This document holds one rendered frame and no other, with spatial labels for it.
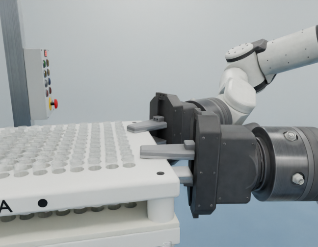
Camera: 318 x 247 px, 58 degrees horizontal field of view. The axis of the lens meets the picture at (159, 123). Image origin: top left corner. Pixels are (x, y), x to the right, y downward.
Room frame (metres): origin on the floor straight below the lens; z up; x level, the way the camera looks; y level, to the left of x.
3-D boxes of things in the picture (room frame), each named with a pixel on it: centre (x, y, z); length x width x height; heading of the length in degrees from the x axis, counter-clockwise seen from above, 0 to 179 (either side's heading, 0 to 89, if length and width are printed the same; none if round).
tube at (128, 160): (0.28, 0.03, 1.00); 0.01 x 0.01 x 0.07
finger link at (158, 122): (0.43, 0.02, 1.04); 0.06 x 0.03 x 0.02; 134
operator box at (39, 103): (1.12, 0.47, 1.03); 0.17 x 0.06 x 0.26; 13
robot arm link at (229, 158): (0.31, -0.10, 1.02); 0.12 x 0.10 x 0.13; 94
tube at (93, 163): (0.27, 0.07, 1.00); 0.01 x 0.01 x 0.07
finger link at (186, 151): (0.31, -0.01, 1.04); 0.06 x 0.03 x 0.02; 94
